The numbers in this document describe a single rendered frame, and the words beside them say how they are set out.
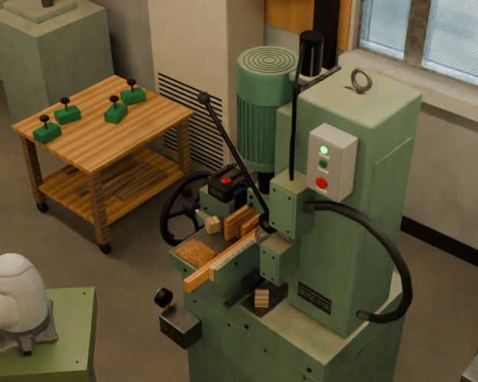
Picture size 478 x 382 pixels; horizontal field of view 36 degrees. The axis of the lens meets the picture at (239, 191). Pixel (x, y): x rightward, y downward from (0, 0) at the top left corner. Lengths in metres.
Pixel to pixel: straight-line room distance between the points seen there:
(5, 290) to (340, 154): 1.05
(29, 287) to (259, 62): 0.92
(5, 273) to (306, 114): 0.98
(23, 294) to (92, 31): 2.34
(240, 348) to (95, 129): 1.55
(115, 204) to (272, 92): 1.84
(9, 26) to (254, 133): 2.46
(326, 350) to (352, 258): 0.32
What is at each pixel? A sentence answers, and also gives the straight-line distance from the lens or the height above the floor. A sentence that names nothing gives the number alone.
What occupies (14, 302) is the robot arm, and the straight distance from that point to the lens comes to 2.25.
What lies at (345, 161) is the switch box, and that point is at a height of 1.44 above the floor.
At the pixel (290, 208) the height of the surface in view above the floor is 1.25.
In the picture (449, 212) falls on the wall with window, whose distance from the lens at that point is 3.60.
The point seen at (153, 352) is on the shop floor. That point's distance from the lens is 3.20.
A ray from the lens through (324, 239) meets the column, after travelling 1.99.
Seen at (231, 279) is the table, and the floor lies 0.88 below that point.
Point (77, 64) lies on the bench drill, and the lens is 4.31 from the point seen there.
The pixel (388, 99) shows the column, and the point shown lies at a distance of 1.82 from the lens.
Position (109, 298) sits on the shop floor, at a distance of 3.44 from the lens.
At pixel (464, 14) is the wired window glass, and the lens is 3.23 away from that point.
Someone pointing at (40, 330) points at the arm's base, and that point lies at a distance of 2.37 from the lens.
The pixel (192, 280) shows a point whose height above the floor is 0.94.
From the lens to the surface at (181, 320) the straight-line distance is 2.47.
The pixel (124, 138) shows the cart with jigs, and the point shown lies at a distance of 3.48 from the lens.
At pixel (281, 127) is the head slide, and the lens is 1.96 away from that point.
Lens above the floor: 2.44
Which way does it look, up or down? 38 degrees down
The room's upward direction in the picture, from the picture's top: 1 degrees counter-clockwise
